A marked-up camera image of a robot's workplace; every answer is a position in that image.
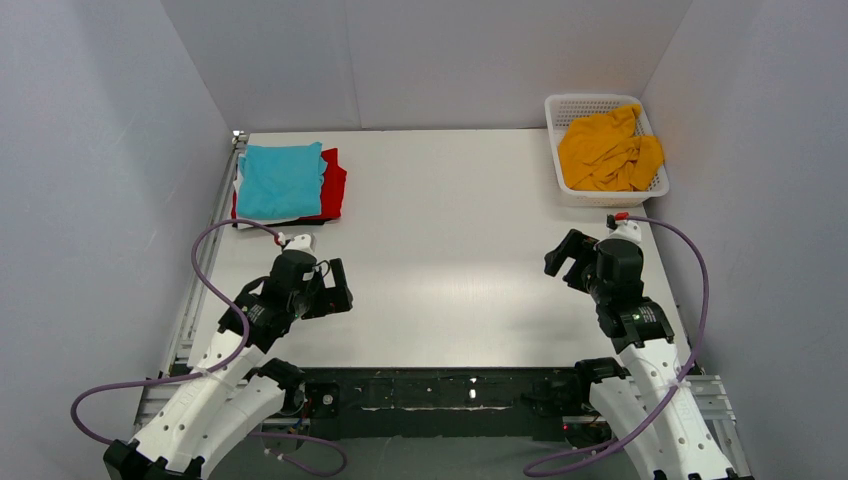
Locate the black folded t-shirt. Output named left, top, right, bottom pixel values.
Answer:
left=231, top=217, right=333, bottom=229

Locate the aluminium frame rail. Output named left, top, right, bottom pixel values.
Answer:
left=134, top=131, right=250, bottom=425

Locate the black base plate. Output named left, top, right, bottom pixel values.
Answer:
left=263, top=367, right=611, bottom=447

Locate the red folded t-shirt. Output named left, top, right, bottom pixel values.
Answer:
left=231, top=147, right=348, bottom=223

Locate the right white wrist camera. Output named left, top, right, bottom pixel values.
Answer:
left=606, top=212, right=642, bottom=245

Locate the blue folded t-shirt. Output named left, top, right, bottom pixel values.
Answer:
left=235, top=141, right=329, bottom=222

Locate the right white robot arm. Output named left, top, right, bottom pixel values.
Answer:
left=544, top=222, right=744, bottom=479

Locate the yellow t-shirt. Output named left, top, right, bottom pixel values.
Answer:
left=557, top=104, right=665, bottom=192

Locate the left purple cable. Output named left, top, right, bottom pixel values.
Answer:
left=70, top=219, right=348, bottom=479

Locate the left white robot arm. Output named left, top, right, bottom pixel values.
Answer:
left=103, top=250, right=353, bottom=479

